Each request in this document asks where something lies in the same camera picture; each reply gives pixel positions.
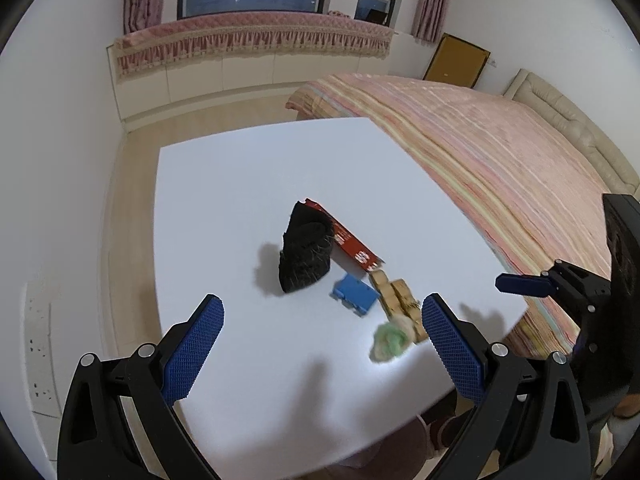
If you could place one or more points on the tan wooden blocks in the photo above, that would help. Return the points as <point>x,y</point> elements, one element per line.
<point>397,297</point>

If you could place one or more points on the brown board with black frame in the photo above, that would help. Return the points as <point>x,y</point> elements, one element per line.
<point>457,62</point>

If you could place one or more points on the beige padded headboard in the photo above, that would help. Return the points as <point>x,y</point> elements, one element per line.
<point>575,115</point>

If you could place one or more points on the red carton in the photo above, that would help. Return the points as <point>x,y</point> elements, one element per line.
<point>352,246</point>

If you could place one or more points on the white window seat cabinet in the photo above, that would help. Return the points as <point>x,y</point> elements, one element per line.
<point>225,85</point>

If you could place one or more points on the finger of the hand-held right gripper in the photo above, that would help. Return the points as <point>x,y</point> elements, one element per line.
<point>522,285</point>

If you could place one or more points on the green and white tissue wad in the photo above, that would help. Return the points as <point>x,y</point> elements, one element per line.
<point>387,344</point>

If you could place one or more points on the pink quilted window seat cover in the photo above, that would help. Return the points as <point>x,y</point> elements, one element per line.
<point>250,40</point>

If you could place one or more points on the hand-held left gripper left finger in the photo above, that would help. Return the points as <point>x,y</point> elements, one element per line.
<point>195,350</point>

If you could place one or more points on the person's right forearm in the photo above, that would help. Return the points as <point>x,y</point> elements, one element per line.
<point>626,407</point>

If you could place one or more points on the black cloth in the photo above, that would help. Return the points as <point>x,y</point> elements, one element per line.
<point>304,255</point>

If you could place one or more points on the bed with striped pink blanket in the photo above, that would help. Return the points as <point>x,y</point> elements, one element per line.
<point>500,145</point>

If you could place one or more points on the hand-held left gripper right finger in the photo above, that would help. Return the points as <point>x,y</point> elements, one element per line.
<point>452,350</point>

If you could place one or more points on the small blue box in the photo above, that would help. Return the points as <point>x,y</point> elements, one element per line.
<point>356,295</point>

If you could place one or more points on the white wall outlet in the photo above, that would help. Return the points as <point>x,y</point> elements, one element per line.
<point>37,340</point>

